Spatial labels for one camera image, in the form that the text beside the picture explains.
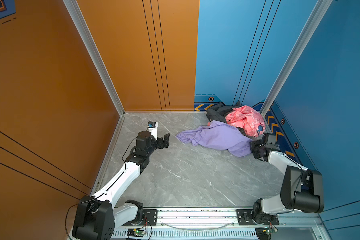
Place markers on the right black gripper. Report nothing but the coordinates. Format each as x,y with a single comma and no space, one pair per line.
252,144

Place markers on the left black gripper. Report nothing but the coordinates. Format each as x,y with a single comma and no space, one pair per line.
160,145

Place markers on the purple cloth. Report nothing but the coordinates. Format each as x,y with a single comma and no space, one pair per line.
218,136

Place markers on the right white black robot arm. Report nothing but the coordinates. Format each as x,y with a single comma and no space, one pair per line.
301,190

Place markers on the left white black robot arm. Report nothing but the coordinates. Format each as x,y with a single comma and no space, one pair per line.
97,215

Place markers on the pink patterned cloth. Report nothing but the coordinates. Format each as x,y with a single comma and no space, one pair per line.
246,120

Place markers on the dark grey cloth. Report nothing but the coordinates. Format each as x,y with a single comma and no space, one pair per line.
220,112

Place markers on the right green circuit board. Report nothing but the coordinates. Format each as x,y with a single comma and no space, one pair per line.
265,234

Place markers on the green circuit board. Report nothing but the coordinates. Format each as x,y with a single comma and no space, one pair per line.
136,234
265,234

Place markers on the left green circuit board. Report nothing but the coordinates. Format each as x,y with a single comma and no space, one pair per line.
136,234

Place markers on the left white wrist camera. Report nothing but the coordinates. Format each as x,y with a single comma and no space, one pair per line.
153,128

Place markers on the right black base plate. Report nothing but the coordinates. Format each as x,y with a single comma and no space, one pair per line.
246,217

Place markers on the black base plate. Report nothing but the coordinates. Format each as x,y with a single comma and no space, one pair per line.
149,216
246,217

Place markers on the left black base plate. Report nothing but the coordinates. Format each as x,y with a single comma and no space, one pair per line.
149,216

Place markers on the aluminium front rail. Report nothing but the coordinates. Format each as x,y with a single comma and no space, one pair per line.
220,223

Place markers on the right aluminium corner post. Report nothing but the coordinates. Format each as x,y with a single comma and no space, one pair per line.
306,34

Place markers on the aluminium corner post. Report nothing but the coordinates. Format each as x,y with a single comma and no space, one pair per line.
306,34
89,42

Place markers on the left aluminium corner post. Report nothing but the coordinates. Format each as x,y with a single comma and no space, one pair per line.
89,42

